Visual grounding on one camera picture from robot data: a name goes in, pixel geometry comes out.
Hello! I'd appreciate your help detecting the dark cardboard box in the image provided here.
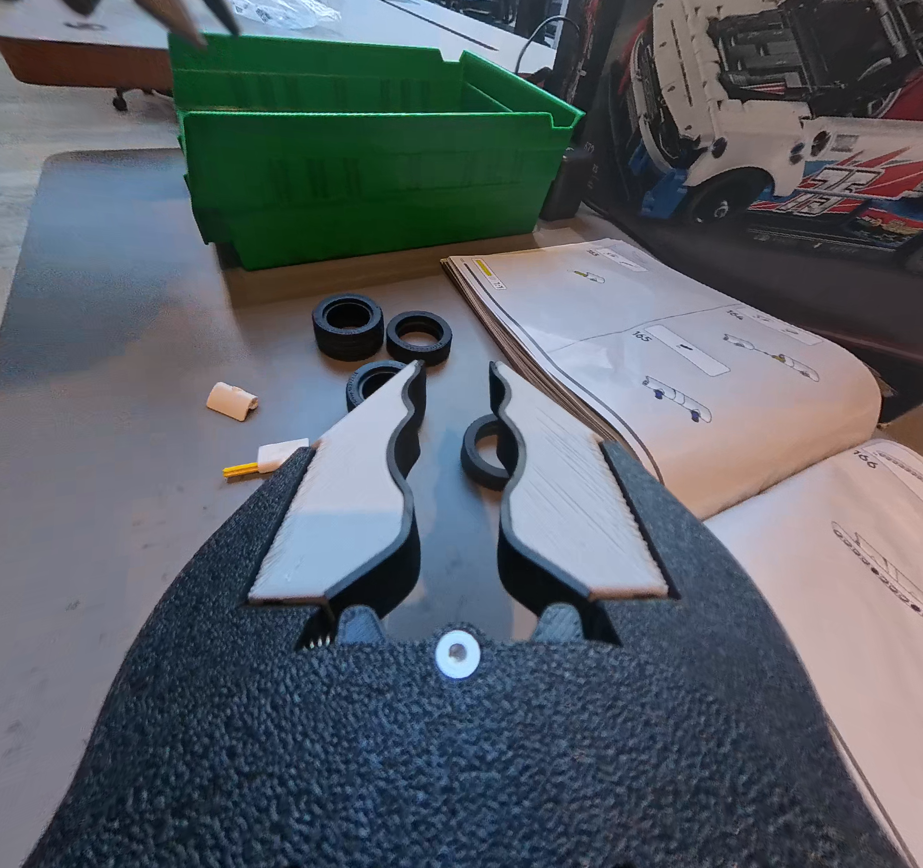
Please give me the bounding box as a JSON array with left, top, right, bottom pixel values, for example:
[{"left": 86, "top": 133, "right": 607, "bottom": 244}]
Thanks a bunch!
[{"left": 555, "top": 0, "right": 923, "bottom": 422}]

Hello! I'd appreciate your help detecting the black cable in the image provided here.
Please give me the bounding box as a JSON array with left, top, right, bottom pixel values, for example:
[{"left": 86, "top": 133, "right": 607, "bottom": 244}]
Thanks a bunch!
[{"left": 515, "top": 14, "right": 584, "bottom": 75}]

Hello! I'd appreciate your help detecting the black power adapter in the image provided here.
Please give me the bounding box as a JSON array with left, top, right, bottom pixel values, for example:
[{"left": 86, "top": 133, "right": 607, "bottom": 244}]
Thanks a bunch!
[{"left": 539, "top": 145, "right": 594, "bottom": 223}]

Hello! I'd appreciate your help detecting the white instruction booklet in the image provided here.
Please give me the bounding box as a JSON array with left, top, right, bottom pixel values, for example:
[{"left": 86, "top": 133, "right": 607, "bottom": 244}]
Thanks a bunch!
[{"left": 441, "top": 237, "right": 923, "bottom": 862}]

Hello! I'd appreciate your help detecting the white topped wooden table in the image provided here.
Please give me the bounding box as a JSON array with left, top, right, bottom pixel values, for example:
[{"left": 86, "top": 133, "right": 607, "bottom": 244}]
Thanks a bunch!
[{"left": 0, "top": 0, "right": 560, "bottom": 90}]

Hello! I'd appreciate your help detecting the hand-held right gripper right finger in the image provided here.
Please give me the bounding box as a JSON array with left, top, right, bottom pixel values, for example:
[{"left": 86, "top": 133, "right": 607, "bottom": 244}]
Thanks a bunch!
[{"left": 489, "top": 360, "right": 670, "bottom": 602}]

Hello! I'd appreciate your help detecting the green box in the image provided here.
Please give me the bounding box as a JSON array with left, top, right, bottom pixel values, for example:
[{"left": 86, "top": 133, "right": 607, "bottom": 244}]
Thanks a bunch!
[{"left": 167, "top": 33, "right": 585, "bottom": 272}]

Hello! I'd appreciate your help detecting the black toy tyre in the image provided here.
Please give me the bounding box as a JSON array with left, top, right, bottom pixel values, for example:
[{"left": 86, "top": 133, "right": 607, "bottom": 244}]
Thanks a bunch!
[
  {"left": 312, "top": 293, "right": 385, "bottom": 363},
  {"left": 346, "top": 359, "right": 411, "bottom": 413},
  {"left": 460, "top": 414, "right": 520, "bottom": 491},
  {"left": 386, "top": 311, "right": 454, "bottom": 367}
]

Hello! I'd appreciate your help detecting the grey desk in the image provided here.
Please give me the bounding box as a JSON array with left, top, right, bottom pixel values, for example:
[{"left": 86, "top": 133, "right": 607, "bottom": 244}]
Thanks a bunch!
[{"left": 0, "top": 149, "right": 722, "bottom": 868}]

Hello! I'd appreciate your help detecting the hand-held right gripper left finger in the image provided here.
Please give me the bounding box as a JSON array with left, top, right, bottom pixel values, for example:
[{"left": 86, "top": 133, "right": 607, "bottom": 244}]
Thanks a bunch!
[{"left": 247, "top": 359, "right": 428, "bottom": 605}]

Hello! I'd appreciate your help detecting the white brick connector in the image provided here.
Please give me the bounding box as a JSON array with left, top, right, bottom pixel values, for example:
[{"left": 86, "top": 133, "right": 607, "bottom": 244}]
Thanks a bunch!
[
  {"left": 205, "top": 382, "right": 259, "bottom": 422},
  {"left": 257, "top": 438, "right": 311, "bottom": 474}
]

